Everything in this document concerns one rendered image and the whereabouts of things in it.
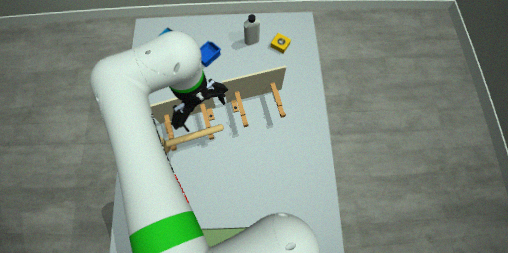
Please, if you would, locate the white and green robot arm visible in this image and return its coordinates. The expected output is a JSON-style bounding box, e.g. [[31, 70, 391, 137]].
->
[[90, 31, 320, 253]]

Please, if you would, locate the grey bottle with black cap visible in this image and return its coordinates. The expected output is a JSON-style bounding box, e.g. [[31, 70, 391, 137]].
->
[[244, 14, 260, 45]]

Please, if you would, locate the blue spirit level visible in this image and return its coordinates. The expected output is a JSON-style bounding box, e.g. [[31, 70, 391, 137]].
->
[[160, 27, 172, 35]]

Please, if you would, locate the tan wooden mallet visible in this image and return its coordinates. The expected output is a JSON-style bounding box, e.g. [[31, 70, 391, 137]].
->
[[160, 124, 224, 153]]

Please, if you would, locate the blue plastic bin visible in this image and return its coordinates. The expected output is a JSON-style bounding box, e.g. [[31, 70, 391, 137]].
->
[[200, 41, 221, 67]]

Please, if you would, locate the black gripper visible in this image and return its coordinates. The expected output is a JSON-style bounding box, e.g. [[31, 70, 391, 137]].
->
[[171, 79, 228, 132]]

